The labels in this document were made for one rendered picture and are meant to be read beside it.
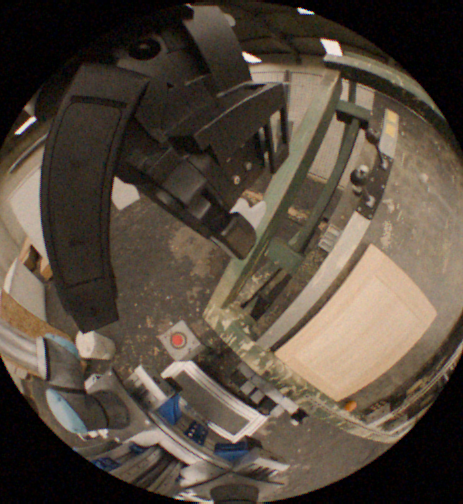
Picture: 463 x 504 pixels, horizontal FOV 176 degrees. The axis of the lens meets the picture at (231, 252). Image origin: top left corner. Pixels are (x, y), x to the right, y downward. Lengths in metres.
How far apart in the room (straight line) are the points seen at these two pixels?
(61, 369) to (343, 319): 0.74
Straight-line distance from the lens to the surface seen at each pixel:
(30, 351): 0.46
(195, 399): 1.36
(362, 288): 0.47
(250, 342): 0.59
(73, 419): 0.46
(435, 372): 0.86
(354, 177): 0.33
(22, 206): 2.35
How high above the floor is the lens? 1.49
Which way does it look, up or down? 50 degrees down
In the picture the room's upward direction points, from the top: straight up
